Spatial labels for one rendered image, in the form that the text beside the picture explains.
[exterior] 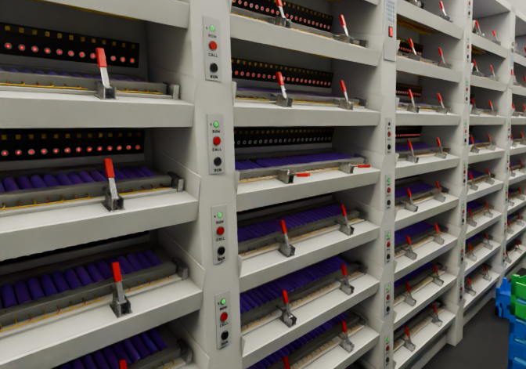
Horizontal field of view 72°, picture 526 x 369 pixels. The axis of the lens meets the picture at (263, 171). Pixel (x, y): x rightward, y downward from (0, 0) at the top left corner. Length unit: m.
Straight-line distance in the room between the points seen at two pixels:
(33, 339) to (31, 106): 0.36
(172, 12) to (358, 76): 0.74
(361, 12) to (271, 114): 0.60
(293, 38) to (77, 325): 0.76
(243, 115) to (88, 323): 0.49
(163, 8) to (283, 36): 0.31
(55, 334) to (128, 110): 0.39
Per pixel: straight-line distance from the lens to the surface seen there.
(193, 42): 0.75
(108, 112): 0.66
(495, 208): 2.61
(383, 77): 1.27
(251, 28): 0.86
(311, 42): 1.00
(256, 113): 0.83
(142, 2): 0.73
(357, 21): 1.35
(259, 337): 0.99
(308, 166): 1.03
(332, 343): 1.32
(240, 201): 0.81
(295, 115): 0.92
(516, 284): 1.75
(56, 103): 0.64
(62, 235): 0.66
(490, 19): 2.66
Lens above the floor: 1.05
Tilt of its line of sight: 6 degrees down
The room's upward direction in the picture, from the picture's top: 2 degrees counter-clockwise
